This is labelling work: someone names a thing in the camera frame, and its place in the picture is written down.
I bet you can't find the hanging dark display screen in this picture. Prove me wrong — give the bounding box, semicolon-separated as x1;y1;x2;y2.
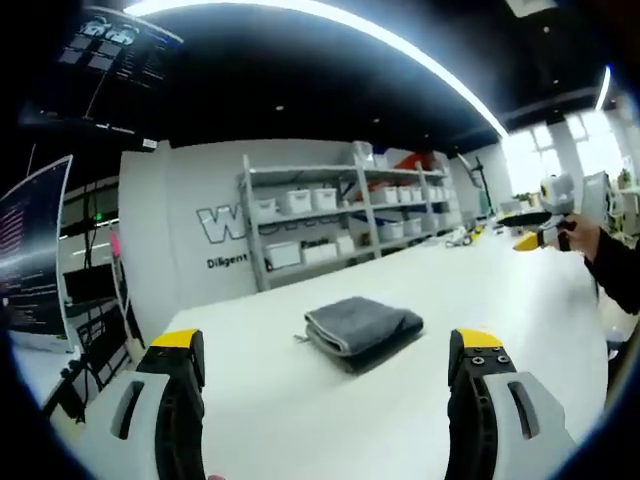
18;3;185;135

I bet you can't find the grey metal shelving unit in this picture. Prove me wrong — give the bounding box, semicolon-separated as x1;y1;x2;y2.
238;148;465;294

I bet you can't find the grey machine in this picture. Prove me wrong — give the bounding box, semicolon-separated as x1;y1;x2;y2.
581;170;612;224

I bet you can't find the yellow and white device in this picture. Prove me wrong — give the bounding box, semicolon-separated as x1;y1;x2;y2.
444;223;485;250

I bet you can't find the person's right hand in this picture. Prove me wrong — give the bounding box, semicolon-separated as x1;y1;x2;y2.
557;213;603;265

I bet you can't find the black stand with pole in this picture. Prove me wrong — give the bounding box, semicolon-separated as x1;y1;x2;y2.
457;153;496;220

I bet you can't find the group of white storage boxes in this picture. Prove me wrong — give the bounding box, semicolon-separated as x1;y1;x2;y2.
253;141;464;269

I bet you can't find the grey towel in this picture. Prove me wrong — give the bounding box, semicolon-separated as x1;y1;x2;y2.
293;295;427;375

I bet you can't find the long ceiling light strip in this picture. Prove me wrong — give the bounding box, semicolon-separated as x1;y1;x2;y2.
121;0;509;140

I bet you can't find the short ceiling light strip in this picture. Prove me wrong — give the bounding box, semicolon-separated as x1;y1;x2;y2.
596;63;613;112

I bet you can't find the orange object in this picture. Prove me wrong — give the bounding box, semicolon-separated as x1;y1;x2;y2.
392;151;437;175

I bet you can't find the black equipment rack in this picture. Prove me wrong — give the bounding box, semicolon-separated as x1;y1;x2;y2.
59;262;147;426

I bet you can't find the computer monitor with text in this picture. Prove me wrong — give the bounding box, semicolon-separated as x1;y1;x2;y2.
0;153;75;343

